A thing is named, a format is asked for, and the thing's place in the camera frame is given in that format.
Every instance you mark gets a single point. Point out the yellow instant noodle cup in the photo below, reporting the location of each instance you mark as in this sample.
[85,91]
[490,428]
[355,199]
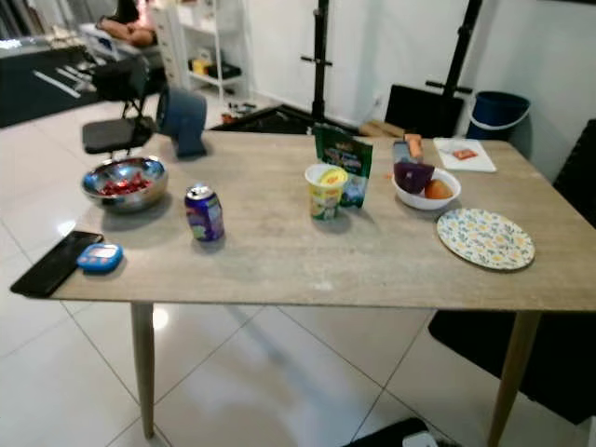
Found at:
[324,197]

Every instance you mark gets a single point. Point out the purple cup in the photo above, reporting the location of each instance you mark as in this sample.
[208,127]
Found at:
[413,177]

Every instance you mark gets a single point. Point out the black smartphone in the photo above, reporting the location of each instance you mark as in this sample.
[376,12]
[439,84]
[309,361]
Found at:
[54,265]

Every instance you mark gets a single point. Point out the small blue electronic device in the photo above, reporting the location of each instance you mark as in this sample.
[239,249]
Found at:
[100,259]

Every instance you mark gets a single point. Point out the red fruit pile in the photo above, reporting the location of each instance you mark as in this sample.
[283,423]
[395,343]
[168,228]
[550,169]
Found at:
[123,186]

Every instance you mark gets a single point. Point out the black gym rug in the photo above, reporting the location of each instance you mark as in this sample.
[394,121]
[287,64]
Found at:
[28,93]

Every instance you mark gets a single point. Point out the stainless steel bowl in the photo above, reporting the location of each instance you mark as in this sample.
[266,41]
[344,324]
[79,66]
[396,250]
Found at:
[140,199]

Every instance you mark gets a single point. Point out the black folding chair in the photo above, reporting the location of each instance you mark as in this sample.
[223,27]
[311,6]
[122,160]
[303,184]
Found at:
[116,135]

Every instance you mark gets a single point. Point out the purple soda can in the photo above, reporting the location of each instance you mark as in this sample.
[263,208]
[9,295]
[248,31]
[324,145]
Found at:
[205,219]

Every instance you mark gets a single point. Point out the reclining person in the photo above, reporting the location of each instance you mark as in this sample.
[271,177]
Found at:
[135,35]

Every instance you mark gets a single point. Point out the white shelf unit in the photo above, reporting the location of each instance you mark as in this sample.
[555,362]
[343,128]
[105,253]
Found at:
[169,42]

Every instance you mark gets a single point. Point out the small yellow box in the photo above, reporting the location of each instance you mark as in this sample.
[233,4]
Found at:
[200,67]

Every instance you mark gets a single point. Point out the green snack bag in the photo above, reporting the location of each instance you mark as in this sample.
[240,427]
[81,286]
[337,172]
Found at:
[343,151]

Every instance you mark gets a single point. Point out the black squat rack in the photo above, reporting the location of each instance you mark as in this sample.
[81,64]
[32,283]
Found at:
[323,56]

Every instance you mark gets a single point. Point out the white ceramic bowl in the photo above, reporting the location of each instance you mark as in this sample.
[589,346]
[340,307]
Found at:
[414,199]

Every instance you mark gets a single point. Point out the orange fruit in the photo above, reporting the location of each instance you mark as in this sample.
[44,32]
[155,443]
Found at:
[439,190]

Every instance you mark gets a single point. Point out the black robot foot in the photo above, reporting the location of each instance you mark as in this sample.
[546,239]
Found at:
[391,434]

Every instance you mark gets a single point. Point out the small red packet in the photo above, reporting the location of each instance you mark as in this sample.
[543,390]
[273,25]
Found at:
[464,154]

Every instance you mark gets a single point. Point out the white cutting board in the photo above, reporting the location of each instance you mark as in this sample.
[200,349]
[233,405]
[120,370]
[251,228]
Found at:
[480,164]

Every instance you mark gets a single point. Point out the floral patterned plate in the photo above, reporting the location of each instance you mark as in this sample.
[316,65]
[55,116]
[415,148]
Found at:
[484,240]

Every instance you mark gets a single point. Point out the blue plastic bucket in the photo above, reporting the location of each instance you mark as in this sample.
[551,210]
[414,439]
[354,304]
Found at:
[498,112]

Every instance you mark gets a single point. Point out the black dining chair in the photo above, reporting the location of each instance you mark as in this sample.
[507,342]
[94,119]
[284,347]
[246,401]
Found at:
[577,177]

